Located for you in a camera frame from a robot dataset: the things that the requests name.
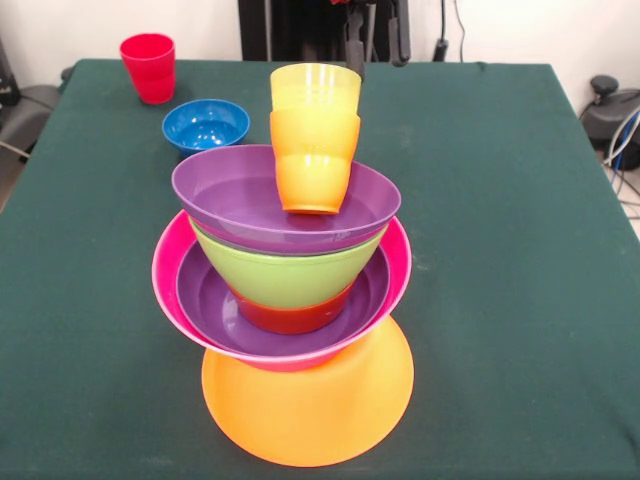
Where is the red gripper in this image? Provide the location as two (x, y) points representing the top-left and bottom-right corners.
(329, 0), (412, 80)

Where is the yellow plastic cup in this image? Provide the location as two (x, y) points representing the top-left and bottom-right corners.
(269, 63), (363, 119)

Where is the orange plastic cup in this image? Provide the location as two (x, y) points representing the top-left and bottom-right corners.
(268, 108), (362, 215)

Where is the small blue plastic bowl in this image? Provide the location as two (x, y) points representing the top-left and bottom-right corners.
(161, 98), (251, 155)

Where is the purple plastic bowl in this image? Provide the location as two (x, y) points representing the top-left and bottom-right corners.
(171, 144), (403, 255)
(175, 244), (392, 357)

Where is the green plastic bowl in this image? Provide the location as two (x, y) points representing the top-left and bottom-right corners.
(188, 217), (390, 309)

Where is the small red-orange plastic bowl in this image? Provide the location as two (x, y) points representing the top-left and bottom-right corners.
(232, 287), (354, 335)

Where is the large pink plastic bowl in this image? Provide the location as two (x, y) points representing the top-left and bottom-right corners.
(151, 209), (414, 372)

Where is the large orange plastic bowl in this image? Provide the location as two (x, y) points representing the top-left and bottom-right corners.
(201, 315), (415, 469)

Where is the red plastic cup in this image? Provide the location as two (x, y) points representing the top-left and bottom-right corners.
(119, 32), (177, 105)

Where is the dark green table cloth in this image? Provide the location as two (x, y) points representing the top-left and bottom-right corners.
(0, 58), (640, 480)

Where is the black hanging wall cable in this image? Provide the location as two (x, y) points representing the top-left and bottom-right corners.
(432, 0), (467, 62)

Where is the tangle of cables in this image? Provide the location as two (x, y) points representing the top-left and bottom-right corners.
(602, 107), (640, 221)

